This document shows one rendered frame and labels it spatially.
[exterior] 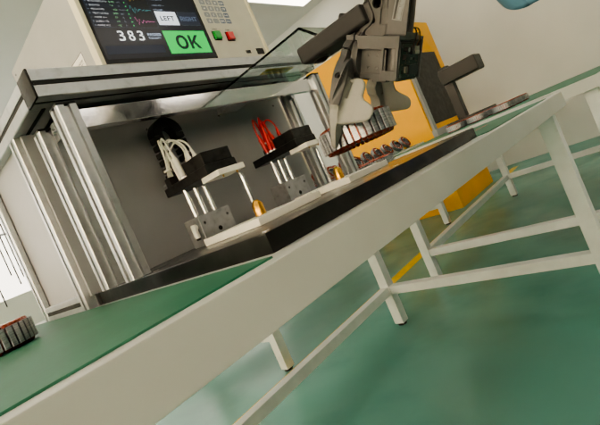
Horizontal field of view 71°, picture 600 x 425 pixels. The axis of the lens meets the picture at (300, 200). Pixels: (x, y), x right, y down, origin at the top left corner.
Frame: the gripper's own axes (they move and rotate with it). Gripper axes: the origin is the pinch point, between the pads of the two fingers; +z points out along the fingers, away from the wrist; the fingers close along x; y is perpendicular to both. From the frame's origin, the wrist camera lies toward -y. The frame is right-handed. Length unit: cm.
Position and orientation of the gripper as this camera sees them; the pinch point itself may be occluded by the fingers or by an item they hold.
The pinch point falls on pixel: (356, 137)
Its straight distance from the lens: 62.7
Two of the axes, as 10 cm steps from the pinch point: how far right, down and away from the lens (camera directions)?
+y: 7.9, 2.3, -5.7
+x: 6.2, -2.9, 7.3
